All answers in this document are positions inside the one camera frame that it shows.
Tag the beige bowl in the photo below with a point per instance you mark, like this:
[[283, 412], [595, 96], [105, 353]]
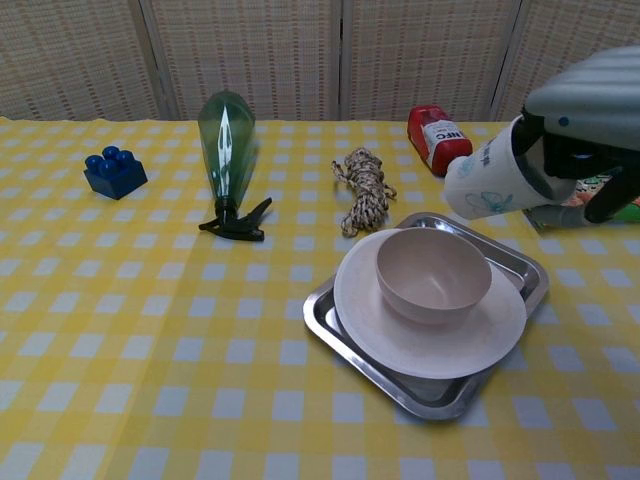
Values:
[[430, 280]]

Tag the green spray bottle black trigger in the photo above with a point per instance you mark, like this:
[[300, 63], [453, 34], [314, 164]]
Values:
[[227, 145]]

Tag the orange green snack bag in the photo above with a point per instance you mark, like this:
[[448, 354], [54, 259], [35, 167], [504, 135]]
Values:
[[629, 214]]

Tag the yellow white checkered tablecloth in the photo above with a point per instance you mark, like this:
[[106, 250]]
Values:
[[150, 350]]

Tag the red juice bottle white cap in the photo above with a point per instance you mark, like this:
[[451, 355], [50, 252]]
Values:
[[437, 140]]

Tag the square stainless steel tray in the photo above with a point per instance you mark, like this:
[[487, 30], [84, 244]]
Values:
[[430, 397]]

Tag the woven folding screen panel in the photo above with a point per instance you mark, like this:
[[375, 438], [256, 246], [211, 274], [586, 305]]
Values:
[[430, 50], [575, 30], [250, 50], [65, 55]]

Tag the blue toy building brick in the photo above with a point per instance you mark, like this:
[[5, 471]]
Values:
[[115, 175]]

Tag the beige round plate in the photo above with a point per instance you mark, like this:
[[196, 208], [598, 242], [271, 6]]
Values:
[[450, 350]]

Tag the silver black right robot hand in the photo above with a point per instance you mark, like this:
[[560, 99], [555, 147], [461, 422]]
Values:
[[595, 100]]

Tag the white printed paper cup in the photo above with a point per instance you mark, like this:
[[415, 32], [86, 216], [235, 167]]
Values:
[[490, 175]]

